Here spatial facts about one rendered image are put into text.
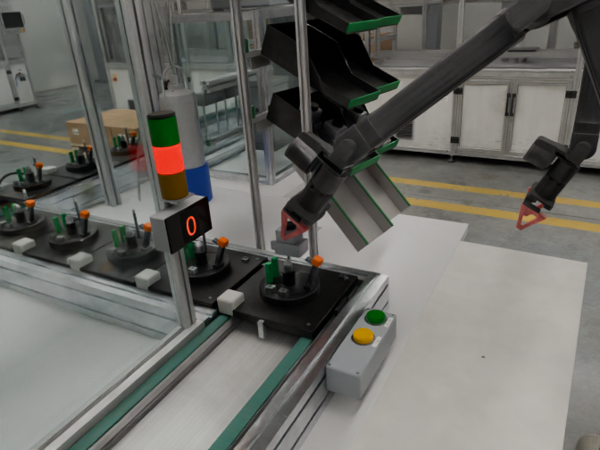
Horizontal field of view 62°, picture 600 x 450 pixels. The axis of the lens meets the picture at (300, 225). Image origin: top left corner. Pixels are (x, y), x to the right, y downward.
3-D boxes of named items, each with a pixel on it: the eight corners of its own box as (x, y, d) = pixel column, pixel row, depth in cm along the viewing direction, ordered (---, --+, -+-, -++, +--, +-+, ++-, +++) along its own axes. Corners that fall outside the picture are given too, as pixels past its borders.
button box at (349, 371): (396, 337, 108) (396, 312, 106) (360, 402, 92) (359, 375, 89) (366, 329, 111) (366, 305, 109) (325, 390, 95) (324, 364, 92)
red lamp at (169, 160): (190, 167, 92) (186, 141, 90) (171, 176, 88) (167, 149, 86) (170, 164, 95) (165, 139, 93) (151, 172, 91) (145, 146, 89)
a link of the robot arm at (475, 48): (562, 5, 75) (554, 19, 85) (539, -24, 75) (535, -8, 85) (341, 170, 93) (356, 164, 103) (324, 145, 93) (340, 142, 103)
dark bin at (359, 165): (377, 162, 128) (387, 138, 123) (349, 177, 119) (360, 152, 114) (297, 108, 138) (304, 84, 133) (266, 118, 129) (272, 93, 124)
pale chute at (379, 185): (401, 212, 147) (411, 204, 144) (378, 229, 138) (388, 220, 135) (343, 139, 151) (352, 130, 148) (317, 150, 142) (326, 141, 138)
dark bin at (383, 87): (396, 88, 133) (408, 62, 129) (371, 97, 124) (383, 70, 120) (319, 42, 143) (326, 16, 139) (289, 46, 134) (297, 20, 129)
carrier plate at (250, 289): (358, 283, 120) (358, 275, 119) (312, 340, 101) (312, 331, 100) (273, 264, 131) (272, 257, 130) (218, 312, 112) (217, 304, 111)
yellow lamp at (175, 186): (194, 192, 94) (190, 168, 92) (176, 202, 90) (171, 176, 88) (174, 189, 97) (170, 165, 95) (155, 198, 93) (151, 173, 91)
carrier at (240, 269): (268, 263, 132) (263, 220, 126) (212, 312, 113) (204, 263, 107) (196, 248, 143) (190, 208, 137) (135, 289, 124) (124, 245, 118)
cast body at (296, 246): (309, 250, 112) (306, 221, 109) (299, 258, 108) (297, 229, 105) (277, 245, 115) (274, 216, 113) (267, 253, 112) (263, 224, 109)
